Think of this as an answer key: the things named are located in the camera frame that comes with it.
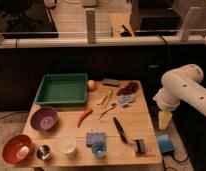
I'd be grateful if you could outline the purple bowl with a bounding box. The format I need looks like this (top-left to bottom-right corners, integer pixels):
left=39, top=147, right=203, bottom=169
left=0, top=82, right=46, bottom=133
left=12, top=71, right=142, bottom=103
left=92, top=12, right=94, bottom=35
left=30, top=107, right=58, bottom=131

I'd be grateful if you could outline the red bowl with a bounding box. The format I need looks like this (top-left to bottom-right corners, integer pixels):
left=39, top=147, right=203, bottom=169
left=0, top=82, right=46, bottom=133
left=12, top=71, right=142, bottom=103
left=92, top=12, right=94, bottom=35
left=2, top=134, right=33, bottom=164

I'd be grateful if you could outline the black box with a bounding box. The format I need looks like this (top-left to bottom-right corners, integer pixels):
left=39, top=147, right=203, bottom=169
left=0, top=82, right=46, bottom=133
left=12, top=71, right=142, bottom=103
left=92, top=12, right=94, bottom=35
left=130, top=0, right=181, bottom=31

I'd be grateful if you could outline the white paper cup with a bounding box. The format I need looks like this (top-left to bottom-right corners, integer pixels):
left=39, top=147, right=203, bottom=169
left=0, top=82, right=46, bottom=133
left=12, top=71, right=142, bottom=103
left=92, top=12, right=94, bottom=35
left=60, top=136, right=77, bottom=156

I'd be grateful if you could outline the white egg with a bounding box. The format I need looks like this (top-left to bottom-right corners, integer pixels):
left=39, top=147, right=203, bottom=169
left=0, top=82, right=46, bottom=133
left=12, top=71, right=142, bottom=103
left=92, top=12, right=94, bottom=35
left=16, top=146, right=30, bottom=159

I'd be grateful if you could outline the blue grey cloth piece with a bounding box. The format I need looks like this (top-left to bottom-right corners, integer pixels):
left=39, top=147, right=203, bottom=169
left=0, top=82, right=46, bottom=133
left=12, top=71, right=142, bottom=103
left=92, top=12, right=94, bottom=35
left=118, top=94, right=135, bottom=107

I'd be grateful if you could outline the white slanted bracket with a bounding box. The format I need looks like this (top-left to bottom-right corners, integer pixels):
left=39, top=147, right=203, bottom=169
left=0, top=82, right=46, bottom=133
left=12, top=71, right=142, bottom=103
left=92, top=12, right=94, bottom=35
left=178, top=6, right=201, bottom=42

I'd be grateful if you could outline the metal spoon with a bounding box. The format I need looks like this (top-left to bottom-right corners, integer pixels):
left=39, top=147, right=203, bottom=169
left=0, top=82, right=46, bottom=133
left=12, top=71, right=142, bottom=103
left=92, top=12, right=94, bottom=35
left=97, top=103, right=117, bottom=120

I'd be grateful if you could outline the green plastic tray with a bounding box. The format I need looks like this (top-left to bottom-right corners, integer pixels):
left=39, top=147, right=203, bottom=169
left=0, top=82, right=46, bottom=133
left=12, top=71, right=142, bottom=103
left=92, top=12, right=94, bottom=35
left=35, top=73, right=88, bottom=106

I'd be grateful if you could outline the black handled dish brush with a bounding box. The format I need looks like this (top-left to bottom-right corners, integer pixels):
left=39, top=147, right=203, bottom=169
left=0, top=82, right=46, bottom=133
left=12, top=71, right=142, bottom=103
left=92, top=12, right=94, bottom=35
left=113, top=117, right=146, bottom=155

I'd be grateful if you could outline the small metal cup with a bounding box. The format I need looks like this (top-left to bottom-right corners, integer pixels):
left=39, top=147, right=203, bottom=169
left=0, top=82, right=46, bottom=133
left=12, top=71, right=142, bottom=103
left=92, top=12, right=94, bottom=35
left=36, top=145, right=52, bottom=161

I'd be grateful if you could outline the blue plastic cup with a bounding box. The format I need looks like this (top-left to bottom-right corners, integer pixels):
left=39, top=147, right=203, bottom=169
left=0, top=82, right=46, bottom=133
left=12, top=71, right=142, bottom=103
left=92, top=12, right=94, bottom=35
left=92, top=143, right=107, bottom=159

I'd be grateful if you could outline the black object on shelf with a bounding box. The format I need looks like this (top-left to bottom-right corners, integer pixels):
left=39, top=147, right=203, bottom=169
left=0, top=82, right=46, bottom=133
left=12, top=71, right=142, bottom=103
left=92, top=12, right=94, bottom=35
left=120, top=25, right=132, bottom=37

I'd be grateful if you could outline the dark eraser block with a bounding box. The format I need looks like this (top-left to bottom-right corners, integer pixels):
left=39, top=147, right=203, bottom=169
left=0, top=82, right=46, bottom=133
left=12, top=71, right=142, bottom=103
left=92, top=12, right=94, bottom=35
left=102, top=79, right=120, bottom=87

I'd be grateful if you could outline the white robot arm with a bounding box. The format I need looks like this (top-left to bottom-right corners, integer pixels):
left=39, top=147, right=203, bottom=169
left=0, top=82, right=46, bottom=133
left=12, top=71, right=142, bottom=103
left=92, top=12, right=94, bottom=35
left=153, top=64, right=206, bottom=130

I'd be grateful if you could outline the orange fruit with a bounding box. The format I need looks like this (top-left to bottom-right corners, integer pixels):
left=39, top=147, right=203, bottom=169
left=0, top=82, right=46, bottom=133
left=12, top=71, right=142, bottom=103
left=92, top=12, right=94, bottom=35
left=88, top=80, right=97, bottom=91

